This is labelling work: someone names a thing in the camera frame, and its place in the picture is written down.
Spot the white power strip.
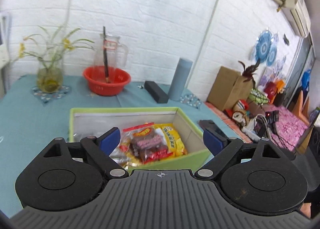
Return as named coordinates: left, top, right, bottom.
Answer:
left=241, top=127, right=261, bottom=142

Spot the green cardboard snack box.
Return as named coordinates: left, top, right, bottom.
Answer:
left=69, top=107, right=210, bottom=172

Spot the teal tablecloth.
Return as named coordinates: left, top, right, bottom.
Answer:
left=0, top=74, right=253, bottom=219

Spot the doll figurine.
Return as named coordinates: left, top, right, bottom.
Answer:
left=232, top=100, right=250, bottom=127

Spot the smartphone with pink case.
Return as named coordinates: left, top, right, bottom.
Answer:
left=198, top=120, right=228, bottom=141

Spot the red strawberry snack bag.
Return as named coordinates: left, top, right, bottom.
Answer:
left=118, top=122, right=175, bottom=166

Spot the yellow snack bag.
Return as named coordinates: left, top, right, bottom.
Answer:
left=155, top=123, right=188, bottom=157

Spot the brown cardboard box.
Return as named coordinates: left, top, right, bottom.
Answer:
left=207, top=67, right=253, bottom=111

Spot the red plastic basin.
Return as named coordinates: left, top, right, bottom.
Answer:
left=83, top=66, right=131, bottom=96

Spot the black rectangular case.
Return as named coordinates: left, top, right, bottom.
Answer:
left=144, top=81, right=169, bottom=104

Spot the blue paper fan decoration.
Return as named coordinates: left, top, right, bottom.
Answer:
left=253, top=29, right=279, bottom=67

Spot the glass vase with flowers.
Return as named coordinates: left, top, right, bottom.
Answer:
left=17, top=26, right=94, bottom=94

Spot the clear glass pitcher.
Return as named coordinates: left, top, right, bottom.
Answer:
left=93, top=34, right=129, bottom=69

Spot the grey-blue thermos bottle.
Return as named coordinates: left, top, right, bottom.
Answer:
left=168, top=58, right=193, bottom=101

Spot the white air conditioner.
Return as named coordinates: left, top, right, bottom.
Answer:
left=282, top=0, right=311, bottom=38

